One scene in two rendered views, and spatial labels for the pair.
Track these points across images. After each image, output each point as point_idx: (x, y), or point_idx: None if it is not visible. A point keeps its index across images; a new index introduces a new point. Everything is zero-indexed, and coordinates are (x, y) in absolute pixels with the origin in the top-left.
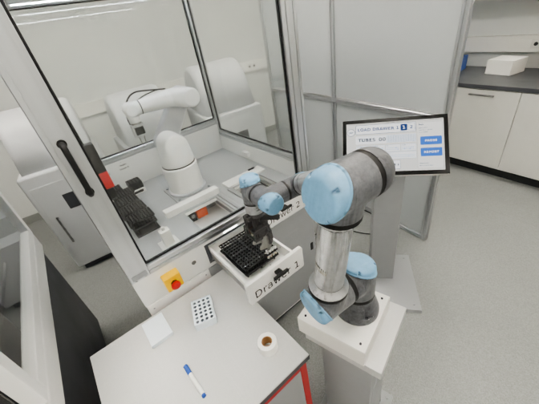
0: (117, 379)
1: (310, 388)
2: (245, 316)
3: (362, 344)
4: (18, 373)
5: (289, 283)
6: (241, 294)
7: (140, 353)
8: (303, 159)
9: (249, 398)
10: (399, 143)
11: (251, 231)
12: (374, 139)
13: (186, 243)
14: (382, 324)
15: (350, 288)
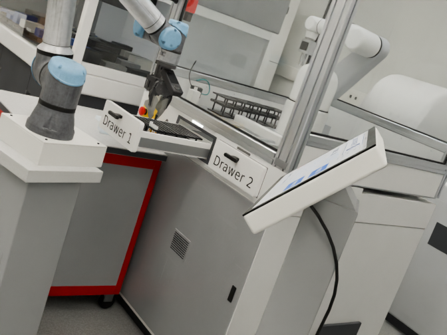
0: (80, 108)
1: (38, 334)
2: (96, 138)
3: (9, 115)
4: (80, 41)
5: (184, 300)
6: (124, 146)
7: (94, 115)
8: (293, 129)
9: (20, 114)
10: (320, 163)
11: (151, 74)
12: (334, 152)
13: (175, 96)
14: (24, 155)
15: (47, 61)
